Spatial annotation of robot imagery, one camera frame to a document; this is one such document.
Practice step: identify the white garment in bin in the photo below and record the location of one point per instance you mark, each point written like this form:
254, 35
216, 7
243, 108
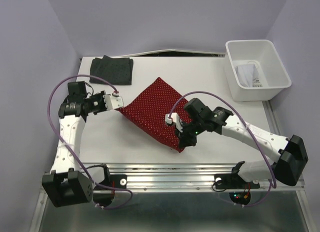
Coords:
248, 75

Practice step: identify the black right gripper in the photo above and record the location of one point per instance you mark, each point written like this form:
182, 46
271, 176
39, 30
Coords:
184, 140

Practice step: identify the dark grey dotted skirt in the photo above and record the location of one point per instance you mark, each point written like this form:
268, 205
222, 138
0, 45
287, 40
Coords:
117, 71

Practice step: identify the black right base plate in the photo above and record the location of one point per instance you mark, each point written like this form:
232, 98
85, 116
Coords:
227, 181

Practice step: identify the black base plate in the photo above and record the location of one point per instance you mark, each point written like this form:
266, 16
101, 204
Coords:
116, 181
227, 181

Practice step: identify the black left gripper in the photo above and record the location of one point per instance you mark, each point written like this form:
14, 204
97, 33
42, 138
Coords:
100, 95

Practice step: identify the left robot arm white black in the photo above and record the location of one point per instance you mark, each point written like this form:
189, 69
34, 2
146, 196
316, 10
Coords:
65, 185

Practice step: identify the aluminium rail frame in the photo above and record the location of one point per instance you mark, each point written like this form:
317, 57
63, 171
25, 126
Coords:
169, 178

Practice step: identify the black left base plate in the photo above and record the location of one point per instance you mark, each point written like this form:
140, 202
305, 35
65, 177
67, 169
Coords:
116, 181

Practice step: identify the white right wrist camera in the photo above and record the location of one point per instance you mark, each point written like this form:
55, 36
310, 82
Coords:
173, 119

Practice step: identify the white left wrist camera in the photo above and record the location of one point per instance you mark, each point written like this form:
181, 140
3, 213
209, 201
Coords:
113, 101

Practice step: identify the white plastic bin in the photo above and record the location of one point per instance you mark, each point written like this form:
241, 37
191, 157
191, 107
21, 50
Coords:
273, 74

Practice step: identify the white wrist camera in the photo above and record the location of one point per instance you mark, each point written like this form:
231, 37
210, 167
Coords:
173, 119
113, 101

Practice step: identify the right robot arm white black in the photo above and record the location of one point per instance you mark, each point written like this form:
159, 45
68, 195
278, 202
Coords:
284, 158

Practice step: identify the red dotted skirt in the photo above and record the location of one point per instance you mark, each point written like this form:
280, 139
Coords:
148, 110

